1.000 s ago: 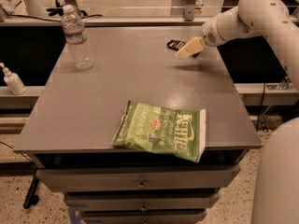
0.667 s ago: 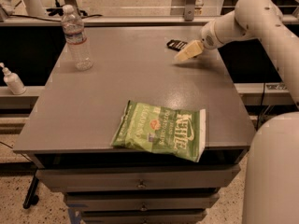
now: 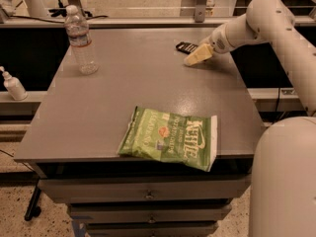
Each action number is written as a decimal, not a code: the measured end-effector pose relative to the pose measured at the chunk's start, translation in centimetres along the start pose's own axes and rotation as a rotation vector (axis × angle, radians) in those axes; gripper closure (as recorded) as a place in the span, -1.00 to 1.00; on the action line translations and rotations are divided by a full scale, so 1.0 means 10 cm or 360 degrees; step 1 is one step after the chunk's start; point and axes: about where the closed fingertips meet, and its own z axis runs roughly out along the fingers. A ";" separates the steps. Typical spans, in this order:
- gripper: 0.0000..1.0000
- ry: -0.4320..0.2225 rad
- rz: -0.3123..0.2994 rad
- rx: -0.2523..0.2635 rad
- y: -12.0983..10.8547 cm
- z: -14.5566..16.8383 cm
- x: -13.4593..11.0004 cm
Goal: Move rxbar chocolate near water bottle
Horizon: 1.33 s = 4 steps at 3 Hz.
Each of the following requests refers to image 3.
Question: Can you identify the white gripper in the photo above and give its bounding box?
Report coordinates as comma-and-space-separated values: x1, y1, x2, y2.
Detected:
184, 25, 234, 66

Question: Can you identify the black rxbar chocolate bar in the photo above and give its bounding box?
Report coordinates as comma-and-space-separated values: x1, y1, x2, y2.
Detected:
176, 41, 198, 54

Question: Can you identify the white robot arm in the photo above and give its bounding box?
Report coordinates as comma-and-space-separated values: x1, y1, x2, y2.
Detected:
185, 0, 316, 237

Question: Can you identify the clear plastic water bottle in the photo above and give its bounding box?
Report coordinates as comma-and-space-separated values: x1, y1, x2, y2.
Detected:
64, 5, 99, 75

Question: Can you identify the white pump dispenser bottle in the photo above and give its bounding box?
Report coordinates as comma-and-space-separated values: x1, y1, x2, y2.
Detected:
0, 66, 28, 101

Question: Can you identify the green kettle chips bag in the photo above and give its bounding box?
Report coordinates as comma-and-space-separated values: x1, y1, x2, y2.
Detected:
118, 107, 218, 172

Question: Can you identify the grey drawer cabinet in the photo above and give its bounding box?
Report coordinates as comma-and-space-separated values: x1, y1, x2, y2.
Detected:
39, 158, 253, 237

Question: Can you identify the grey metal post bracket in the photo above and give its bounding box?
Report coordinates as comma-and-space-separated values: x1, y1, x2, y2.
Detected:
195, 0, 207, 23

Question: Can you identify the black cable on shelf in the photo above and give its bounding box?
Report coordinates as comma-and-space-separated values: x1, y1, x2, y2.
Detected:
13, 14, 110, 25

